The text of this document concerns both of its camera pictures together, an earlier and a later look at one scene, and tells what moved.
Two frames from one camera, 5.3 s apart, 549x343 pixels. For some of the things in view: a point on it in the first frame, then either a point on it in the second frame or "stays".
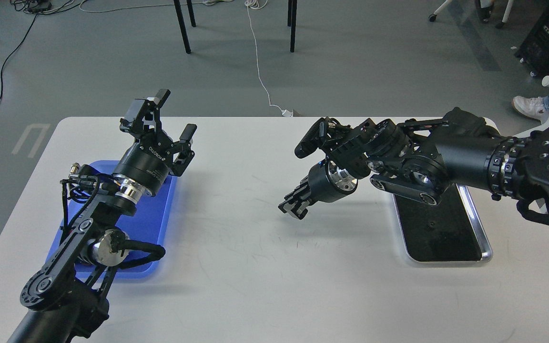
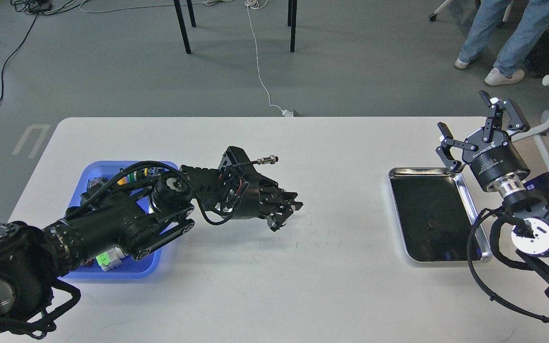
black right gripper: (325, 182) → (493, 158)
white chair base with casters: (432, 17) stays
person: (537, 107) → (487, 15)
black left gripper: (145, 163) → (256, 196)
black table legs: (291, 21) stays
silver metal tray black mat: (450, 231) stays
